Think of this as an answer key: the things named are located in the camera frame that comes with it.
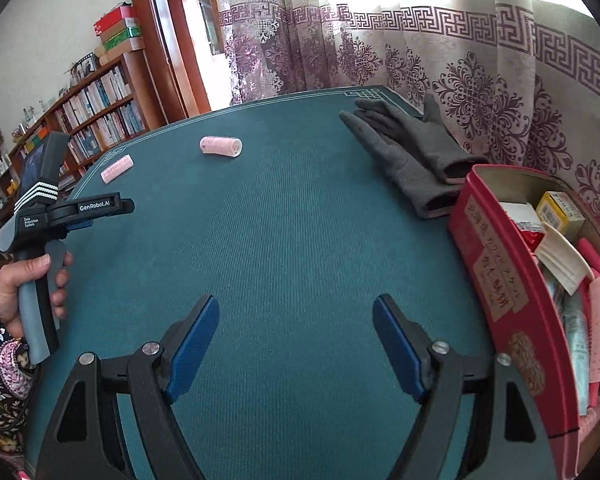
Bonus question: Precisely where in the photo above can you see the green box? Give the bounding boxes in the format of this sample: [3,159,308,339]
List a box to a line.
[101,26,144,52]

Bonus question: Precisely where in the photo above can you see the wooden door frame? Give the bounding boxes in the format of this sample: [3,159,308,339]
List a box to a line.
[125,0,226,126]

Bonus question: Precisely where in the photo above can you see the wooden bookshelf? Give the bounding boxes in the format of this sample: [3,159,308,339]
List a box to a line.
[7,52,166,196]

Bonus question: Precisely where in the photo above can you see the white plastic dish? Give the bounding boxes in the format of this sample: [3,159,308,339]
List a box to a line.
[534,220,596,297]

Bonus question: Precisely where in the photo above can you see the rows of books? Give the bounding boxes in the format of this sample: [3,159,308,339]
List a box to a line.
[25,67,148,181]

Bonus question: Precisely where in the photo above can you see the light blue tube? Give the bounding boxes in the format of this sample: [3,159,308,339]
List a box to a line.
[560,285,592,413]

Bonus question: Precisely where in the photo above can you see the thin pink hair roller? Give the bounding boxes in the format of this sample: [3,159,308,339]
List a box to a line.
[100,155,134,184]

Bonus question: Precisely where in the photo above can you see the person's left forearm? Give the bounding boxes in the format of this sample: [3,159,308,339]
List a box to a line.
[0,287,41,476]

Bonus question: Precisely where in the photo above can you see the tan box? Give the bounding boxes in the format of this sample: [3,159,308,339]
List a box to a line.
[94,40,146,67]

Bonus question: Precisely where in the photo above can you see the white orange medicine box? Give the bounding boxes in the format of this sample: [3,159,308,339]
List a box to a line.
[497,201,546,235]

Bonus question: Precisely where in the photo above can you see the person's left hand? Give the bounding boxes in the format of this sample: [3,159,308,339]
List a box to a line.
[0,251,74,341]

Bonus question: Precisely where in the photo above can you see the grey glove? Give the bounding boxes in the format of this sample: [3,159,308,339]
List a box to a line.
[339,110,468,221]
[354,92,491,186]

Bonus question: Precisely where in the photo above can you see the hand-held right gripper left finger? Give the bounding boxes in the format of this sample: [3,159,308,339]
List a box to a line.
[32,294,221,480]

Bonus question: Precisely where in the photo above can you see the short pink hair roller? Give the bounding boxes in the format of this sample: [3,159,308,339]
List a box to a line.
[199,135,243,159]

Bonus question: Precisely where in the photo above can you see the sheer purple patterned curtain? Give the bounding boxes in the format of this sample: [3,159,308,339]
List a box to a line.
[210,0,406,108]

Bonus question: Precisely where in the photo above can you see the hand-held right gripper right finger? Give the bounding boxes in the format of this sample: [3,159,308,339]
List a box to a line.
[371,294,563,480]

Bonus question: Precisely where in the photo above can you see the red tin box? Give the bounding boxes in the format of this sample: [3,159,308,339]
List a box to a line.
[447,164,600,480]

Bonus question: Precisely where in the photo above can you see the white purple patterned curtain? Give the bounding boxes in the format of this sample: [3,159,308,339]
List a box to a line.
[380,0,600,221]

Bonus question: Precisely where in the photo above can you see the small yellow box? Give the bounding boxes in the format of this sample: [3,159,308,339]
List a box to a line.
[535,191,587,236]

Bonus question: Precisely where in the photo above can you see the photo frame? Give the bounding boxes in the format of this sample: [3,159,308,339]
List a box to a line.
[74,52,100,83]

